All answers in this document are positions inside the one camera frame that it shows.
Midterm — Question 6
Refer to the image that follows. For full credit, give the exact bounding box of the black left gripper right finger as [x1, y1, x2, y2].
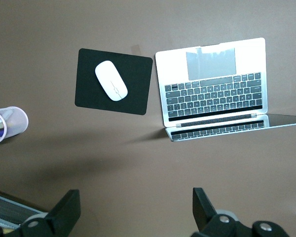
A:
[191, 187, 291, 237]

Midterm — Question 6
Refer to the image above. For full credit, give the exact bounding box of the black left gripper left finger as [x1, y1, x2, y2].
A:
[0, 189, 81, 237]

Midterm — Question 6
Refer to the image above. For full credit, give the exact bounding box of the black mouse pad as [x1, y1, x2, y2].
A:
[74, 48, 154, 116]

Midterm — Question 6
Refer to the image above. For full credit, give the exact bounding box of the silver mesh desk tray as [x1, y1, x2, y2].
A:
[0, 190, 49, 235]

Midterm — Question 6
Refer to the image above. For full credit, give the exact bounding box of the white computer mouse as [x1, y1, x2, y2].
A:
[94, 60, 128, 102]

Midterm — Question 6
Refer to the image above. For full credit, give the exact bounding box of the silver laptop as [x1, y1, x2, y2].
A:
[154, 37, 296, 143]

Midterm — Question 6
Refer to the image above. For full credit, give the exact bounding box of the pink mesh pen cup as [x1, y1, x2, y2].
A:
[0, 106, 29, 146]

